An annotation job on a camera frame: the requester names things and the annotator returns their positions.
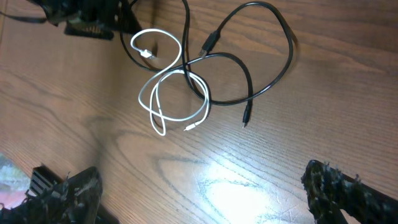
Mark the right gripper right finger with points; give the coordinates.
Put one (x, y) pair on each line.
(329, 192)

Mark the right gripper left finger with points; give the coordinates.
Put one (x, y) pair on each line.
(35, 209)

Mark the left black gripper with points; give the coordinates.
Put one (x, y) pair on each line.
(98, 19)

